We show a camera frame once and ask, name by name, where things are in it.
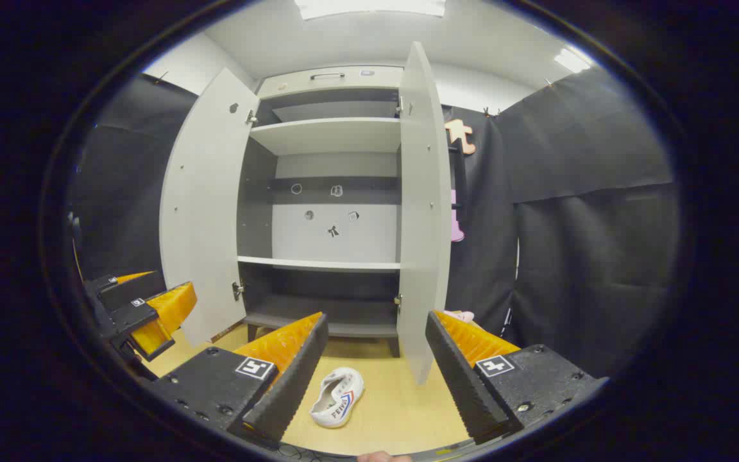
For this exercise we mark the grey shoe cabinet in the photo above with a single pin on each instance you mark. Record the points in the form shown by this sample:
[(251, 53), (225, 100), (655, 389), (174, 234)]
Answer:
[(334, 136)]

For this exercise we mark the grey shoe cabinet door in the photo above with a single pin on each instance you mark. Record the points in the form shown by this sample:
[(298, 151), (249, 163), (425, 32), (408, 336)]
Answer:
[(422, 212), (206, 212)]

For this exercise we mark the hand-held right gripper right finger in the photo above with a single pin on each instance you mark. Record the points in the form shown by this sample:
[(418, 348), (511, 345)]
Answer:
[(456, 372)]

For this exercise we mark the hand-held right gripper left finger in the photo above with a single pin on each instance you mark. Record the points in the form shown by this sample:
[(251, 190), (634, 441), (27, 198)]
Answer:
[(292, 378)]

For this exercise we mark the large ceiling light panel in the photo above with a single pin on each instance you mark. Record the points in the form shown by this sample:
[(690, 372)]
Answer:
[(369, 8)]

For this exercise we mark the pink and green plush toy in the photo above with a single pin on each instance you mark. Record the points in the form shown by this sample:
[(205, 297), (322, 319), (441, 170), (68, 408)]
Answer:
[(462, 316)]

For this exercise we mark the black backdrop cloth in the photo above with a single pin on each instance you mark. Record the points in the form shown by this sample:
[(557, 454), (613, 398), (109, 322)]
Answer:
[(587, 256)]

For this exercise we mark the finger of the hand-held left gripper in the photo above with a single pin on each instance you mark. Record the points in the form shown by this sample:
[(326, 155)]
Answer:
[(132, 292), (174, 308)]

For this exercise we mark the small ceiling light panel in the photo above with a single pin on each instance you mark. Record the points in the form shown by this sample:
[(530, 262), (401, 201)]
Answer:
[(571, 60)]

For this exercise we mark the white canvas shoe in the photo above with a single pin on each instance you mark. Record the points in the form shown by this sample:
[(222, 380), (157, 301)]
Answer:
[(337, 398)]

